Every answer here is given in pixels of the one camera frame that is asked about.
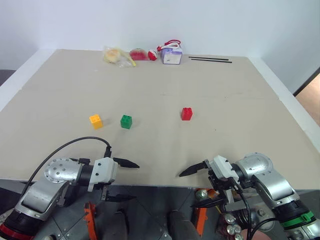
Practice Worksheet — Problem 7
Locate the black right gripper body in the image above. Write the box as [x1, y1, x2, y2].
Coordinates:
[203, 159, 241, 201]

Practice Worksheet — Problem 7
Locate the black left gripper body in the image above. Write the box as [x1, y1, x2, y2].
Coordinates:
[100, 183, 114, 201]

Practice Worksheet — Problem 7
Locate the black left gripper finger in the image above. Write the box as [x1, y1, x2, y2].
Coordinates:
[112, 157, 141, 169]
[105, 193, 138, 203]

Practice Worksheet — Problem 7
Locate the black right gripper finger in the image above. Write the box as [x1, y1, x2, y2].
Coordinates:
[190, 197, 225, 209]
[178, 161, 208, 178]

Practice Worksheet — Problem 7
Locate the green can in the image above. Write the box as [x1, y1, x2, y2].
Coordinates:
[195, 189, 209, 201]

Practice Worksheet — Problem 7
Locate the orange clamp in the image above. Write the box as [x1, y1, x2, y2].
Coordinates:
[83, 201, 99, 240]
[195, 207, 209, 237]

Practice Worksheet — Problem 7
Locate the green toy block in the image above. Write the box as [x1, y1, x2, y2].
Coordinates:
[120, 114, 133, 130]

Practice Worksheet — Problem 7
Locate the yellow toy block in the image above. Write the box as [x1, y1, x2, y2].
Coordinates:
[89, 114, 104, 130]

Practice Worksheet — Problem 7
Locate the red toy block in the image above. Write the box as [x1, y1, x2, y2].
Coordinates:
[180, 107, 194, 122]

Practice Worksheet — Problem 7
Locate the beige table cover sheet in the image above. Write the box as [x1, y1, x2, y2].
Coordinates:
[0, 48, 320, 189]

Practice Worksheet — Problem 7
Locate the yellow banana toy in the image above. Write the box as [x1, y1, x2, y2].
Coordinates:
[119, 48, 138, 67]

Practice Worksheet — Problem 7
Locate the bread in clear bag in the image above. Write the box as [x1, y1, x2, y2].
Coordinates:
[103, 45, 134, 69]

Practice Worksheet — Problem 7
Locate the red packaged item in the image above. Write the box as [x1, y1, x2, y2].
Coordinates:
[129, 48, 151, 61]

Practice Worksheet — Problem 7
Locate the black chopstick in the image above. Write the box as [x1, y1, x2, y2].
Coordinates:
[190, 58, 233, 64]
[188, 56, 230, 61]

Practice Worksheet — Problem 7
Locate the purple white small box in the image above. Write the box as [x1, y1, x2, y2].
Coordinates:
[159, 47, 183, 65]

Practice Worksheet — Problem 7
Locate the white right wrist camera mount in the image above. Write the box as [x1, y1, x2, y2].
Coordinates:
[209, 155, 238, 205]

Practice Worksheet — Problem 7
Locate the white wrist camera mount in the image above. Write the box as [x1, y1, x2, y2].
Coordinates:
[209, 155, 238, 205]
[87, 157, 118, 192]

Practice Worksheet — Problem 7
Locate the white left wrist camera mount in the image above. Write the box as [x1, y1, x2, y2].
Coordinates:
[87, 157, 118, 192]

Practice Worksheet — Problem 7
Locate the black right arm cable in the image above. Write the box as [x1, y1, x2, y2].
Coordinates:
[227, 176, 276, 240]

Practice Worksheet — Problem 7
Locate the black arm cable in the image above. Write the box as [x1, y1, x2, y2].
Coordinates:
[20, 136, 113, 199]
[227, 176, 276, 240]

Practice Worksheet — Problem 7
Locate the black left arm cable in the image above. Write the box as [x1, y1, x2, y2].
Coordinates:
[20, 136, 113, 199]

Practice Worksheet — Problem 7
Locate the red white cord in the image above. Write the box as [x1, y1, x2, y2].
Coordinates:
[156, 39, 183, 52]

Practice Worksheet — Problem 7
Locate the black door frame strip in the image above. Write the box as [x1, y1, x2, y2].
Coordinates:
[292, 66, 320, 97]

